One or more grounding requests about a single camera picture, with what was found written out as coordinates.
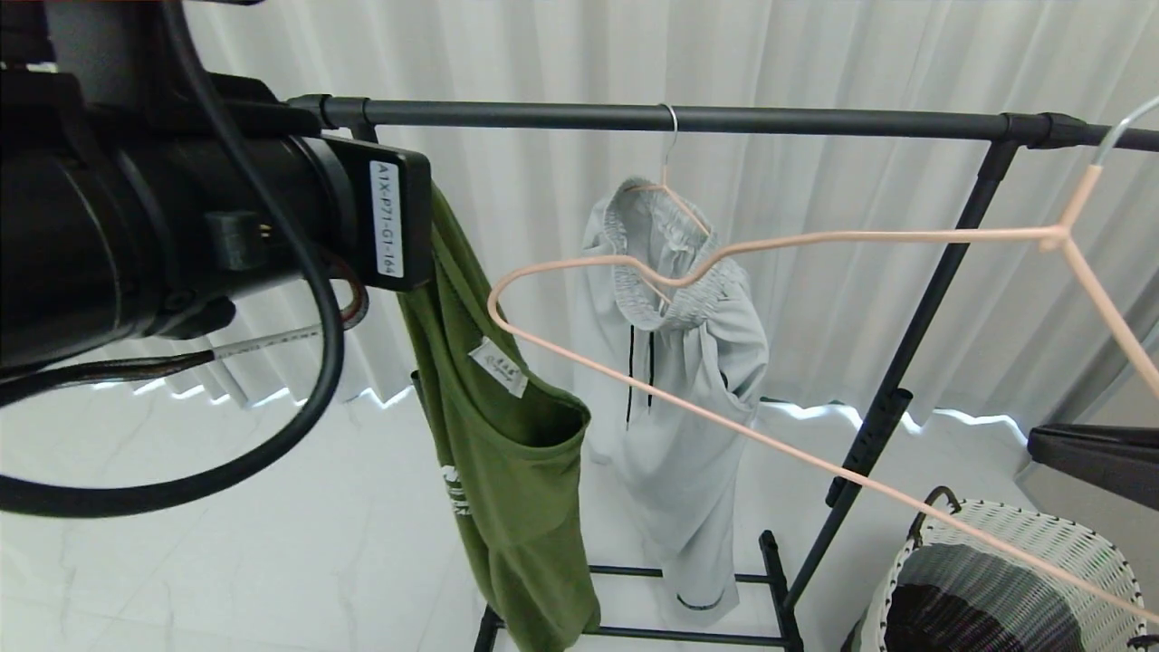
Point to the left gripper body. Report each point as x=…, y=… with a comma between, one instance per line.
x=290, y=208

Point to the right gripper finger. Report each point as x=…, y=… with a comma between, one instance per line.
x=1105, y=457

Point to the pink clothes hanger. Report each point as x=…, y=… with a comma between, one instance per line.
x=905, y=237
x=675, y=131

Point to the green garment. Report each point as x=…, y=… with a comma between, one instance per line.
x=507, y=471

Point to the pale grey trousers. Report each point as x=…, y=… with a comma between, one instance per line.
x=688, y=435

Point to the white laundry basket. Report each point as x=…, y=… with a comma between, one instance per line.
x=1068, y=543

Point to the black clothes rack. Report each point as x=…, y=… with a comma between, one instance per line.
x=815, y=119

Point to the white curtain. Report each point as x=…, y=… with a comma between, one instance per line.
x=860, y=45

